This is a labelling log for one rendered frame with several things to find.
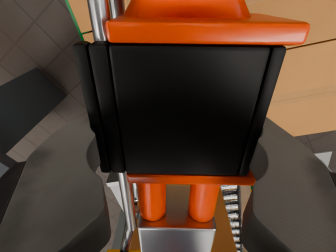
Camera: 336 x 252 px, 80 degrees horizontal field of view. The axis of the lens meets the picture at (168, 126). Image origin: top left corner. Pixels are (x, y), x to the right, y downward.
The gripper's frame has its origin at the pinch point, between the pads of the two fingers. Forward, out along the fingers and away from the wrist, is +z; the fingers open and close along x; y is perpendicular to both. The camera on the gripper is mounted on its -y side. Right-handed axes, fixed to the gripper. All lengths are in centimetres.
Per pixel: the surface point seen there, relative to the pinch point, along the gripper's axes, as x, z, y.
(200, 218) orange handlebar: 2.4, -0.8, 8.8
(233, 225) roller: 43, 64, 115
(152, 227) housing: -1.3, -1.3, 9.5
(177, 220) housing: 0.6, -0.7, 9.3
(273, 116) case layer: 44, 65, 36
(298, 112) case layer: 54, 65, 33
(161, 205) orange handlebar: -0.7, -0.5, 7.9
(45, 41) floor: -76, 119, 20
